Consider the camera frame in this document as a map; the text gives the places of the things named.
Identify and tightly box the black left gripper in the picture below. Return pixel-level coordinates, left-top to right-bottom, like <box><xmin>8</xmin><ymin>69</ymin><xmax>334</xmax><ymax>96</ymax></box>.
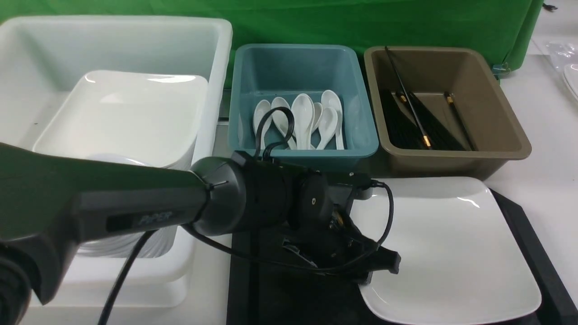
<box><xmin>282</xmin><ymin>198</ymin><xmax>402</xmax><ymax>285</ymax></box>

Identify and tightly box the large white square plate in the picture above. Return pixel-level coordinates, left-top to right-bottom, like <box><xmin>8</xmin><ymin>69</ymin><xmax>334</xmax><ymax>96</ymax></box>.
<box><xmin>359</xmin><ymin>177</ymin><xmax>542</xmax><ymax>325</ymax></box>

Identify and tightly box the black chopstick gold band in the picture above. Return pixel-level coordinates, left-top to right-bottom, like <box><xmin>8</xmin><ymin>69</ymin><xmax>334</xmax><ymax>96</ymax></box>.
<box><xmin>385</xmin><ymin>46</ymin><xmax>432</xmax><ymax>150</ymax></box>

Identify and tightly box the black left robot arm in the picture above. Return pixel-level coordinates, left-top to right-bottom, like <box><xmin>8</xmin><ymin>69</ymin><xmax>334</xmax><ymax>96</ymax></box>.
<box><xmin>1</xmin><ymin>144</ymin><xmax>401</xmax><ymax>325</ymax></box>

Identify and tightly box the black plastic serving tray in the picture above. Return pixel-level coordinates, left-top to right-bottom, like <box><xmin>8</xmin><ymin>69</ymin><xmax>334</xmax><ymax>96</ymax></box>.
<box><xmin>227</xmin><ymin>189</ymin><xmax>577</xmax><ymax>325</ymax></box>

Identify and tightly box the pile of black chopsticks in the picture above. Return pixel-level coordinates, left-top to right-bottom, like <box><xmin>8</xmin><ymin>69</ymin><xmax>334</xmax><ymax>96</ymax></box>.
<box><xmin>379</xmin><ymin>89</ymin><xmax>466</xmax><ymax>151</ymax></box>

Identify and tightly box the white spoon lower right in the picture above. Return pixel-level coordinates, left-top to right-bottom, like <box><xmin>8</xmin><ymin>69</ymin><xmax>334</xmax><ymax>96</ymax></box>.
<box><xmin>316</xmin><ymin>107</ymin><xmax>339</xmax><ymax>150</ymax></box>

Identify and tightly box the white spoon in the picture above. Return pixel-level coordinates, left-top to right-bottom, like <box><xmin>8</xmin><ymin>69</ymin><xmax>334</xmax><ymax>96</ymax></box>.
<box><xmin>316</xmin><ymin>107</ymin><xmax>339</xmax><ymax>150</ymax></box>
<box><xmin>291</xmin><ymin>94</ymin><xmax>314</xmax><ymax>150</ymax></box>
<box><xmin>271</xmin><ymin>97</ymin><xmax>297</xmax><ymax>150</ymax></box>
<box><xmin>252</xmin><ymin>99</ymin><xmax>272</xmax><ymax>149</ymax></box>
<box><xmin>310</xmin><ymin>102</ymin><xmax>323</xmax><ymax>134</ymax></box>
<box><xmin>321</xmin><ymin>90</ymin><xmax>345</xmax><ymax>150</ymax></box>

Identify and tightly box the white spoon behind centre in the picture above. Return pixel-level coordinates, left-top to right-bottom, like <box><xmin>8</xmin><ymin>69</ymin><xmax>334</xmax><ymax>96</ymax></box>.
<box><xmin>310</xmin><ymin>102</ymin><xmax>323</xmax><ymax>134</ymax></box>

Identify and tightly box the white spoon far right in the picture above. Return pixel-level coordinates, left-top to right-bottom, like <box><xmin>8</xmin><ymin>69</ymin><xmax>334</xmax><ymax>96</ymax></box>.
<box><xmin>321</xmin><ymin>90</ymin><xmax>345</xmax><ymax>150</ymax></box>

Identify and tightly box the single chopstick right in bin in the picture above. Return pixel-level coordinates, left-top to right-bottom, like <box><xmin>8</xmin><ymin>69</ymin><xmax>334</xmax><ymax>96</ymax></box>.
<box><xmin>444</xmin><ymin>91</ymin><xmax>475</xmax><ymax>151</ymax></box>

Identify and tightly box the teal plastic bin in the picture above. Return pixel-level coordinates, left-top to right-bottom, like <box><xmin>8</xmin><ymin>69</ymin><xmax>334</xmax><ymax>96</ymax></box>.
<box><xmin>228</xmin><ymin>44</ymin><xmax>379</xmax><ymax>172</ymax></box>

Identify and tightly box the brown plastic bin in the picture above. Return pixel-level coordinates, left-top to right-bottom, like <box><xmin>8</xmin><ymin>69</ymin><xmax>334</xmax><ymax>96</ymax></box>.
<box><xmin>363</xmin><ymin>46</ymin><xmax>532</xmax><ymax>180</ymax></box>

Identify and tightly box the white spoon far left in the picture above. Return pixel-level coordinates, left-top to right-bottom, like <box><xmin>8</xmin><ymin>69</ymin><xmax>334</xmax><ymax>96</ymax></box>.
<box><xmin>252</xmin><ymin>99</ymin><xmax>272</xmax><ymax>149</ymax></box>

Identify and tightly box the stack of white bowls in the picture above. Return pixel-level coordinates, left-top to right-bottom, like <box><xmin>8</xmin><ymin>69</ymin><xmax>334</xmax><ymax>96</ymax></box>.
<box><xmin>78</xmin><ymin>153</ymin><xmax>177</xmax><ymax>258</ymax></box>

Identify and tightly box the green backdrop cloth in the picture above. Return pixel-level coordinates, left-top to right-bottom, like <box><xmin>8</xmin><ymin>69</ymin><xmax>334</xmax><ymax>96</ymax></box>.
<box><xmin>0</xmin><ymin>0</ymin><xmax>543</xmax><ymax>70</ymax></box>

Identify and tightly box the stack of white square plates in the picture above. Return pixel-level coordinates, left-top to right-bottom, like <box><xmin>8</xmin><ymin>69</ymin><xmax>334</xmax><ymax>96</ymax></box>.
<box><xmin>32</xmin><ymin>70</ymin><xmax>209</xmax><ymax>170</ymax></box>

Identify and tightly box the large white plastic tub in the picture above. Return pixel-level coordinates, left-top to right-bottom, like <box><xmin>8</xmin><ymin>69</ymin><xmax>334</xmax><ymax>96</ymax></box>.
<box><xmin>1</xmin><ymin>16</ymin><xmax>233</xmax><ymax>308</ymax></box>

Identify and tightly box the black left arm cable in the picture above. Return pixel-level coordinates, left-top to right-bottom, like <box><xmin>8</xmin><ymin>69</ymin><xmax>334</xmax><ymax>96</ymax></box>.
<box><xmin>97</xmin><ymin>107</ymin><xmax>394</xmax><ymax>325</ymax></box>

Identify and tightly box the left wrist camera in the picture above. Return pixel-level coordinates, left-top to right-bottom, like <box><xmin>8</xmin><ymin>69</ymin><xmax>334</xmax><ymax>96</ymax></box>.
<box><xmin>326</xmin><ymin>172</ymin><xmax>373</xmax><ymax>205</ymax></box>

